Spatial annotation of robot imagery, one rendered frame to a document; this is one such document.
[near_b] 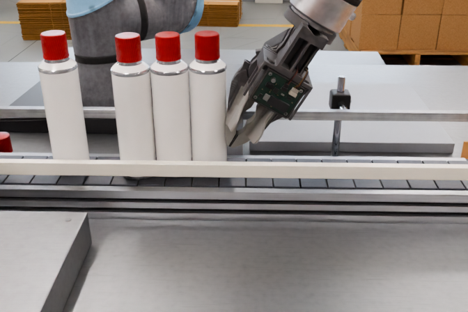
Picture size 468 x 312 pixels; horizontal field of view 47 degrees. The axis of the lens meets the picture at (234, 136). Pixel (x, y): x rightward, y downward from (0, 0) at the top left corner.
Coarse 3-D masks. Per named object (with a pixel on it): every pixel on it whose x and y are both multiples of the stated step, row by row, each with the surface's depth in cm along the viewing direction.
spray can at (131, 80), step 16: (128, 32) 72; (128, 48) 70; (128, 64) 71; (144, 64) 72; (112, 80) 72; (128, 80) 71; (144, 80) 72; (128, 96) 72; (144, 96) 73; (128, 112) 73; (144, 112) 74; (128, 128) 74; (144, 128) 75; (128, 144) 75; (144, 144) 76; (128, 176) 78; (144, 176) 78
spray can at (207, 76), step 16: (208, 32) 72; (208, 48) 71; (192, 64) 73; (208, 64) 72; (224, 64) 73; (192, 80) 73; (208, 80) 72; (224, 80) 73; (192, 96) 74; (208, 96) 73; (224, 96) 74; (192, 112) 75; (208, 112) 74; (224, 112) 75; (192, 128) 76; (208, 128) 75; (224, 128) 76; (192, 144) 78; (208, 144) 76; (224, 144) 78; (192, 160) 79; (208, 160) 77; (224, 160) 79
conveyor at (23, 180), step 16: (240, 160) 83; (256, 160) 83; (272, 160) 83; (288, 160) 83; (304, 160) 83; (320, 160) 83; (336, 160) 83; (352, 160) 83; (368, 160) 83; (384, 160) 83; (400, 160) 83; (416, 160) 83; (432, 160) 83; (0, 176) 79; (16, 176) 79; (32, 176) 79; (48, 176) 79; (64, 176) 79; (80, 176) 79; (96, 176) 79; (112, 176) 79
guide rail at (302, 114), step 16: (0, 112) 80; (16, 112) 80; (32, 112) 80; (96, 112) 80; (112, 112) 80; (304, 112) 79; (320, 112) 79; (336, 112) 79; (352, 112) 79; (368, 112) 79; (384, 112) 79; (400, 112) 79; (416, 112) 79; (432, 112) 79; (448, 112) 79; (464, 112) 79
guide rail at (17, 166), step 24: (0, 168) 75; (24, 168) 75; (48, 168) 75; (72, 168) 75; (96, 168) 75; (120, 168) 75; (144, 168) 75; (168, 168) 75; (192, 168) 75; (216, 168) 75; (240, 168) 74; (264, 168) 74; (288, 168) 74; (312, 168) 74; (336, 168) 74; (360, 168) 74; (384, 168) 74; (408, 168) 74; (432, 168) 74; (456, 168) 74
